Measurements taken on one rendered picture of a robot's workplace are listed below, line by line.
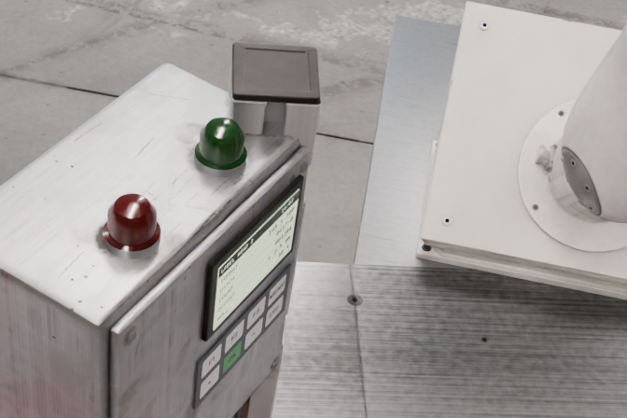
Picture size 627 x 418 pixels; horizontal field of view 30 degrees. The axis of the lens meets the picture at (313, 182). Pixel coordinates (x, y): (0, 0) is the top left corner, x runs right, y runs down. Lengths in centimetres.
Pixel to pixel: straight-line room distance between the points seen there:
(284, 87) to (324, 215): 211
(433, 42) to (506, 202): 45
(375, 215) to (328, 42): 175
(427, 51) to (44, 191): 129
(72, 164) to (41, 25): 265
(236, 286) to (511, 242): 88
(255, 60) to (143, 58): 250
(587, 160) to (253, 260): 52
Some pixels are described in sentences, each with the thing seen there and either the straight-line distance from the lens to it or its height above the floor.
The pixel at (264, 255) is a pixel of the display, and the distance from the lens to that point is 61.
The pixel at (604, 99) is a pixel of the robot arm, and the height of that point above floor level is 128.
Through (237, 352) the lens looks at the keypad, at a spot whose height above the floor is 136.
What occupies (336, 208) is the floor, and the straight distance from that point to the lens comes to 272.
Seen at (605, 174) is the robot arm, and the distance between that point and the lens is 105.
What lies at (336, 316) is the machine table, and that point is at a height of 83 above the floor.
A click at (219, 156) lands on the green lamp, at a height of 149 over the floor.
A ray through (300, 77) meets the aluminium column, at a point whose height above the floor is 150.
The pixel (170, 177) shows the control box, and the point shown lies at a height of 148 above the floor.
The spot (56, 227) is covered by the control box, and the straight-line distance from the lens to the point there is 55.
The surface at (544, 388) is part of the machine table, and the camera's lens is 138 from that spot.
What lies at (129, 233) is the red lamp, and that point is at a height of 149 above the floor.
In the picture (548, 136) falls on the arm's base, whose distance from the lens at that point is 146.
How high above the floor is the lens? 186
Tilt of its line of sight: 42 degrees down
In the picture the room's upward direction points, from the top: 9 degrees clockwise
